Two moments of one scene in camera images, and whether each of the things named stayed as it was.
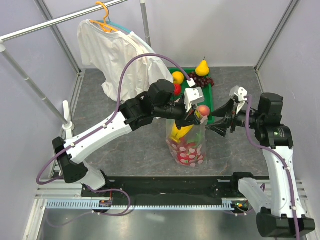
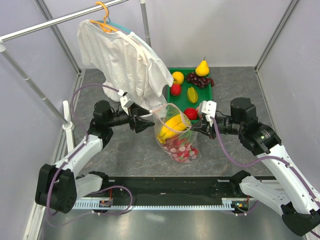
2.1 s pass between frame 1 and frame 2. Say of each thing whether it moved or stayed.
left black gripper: moved
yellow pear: stayed
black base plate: stayed
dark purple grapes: stayed
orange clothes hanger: stayed
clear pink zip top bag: moved
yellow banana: moved
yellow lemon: stayed
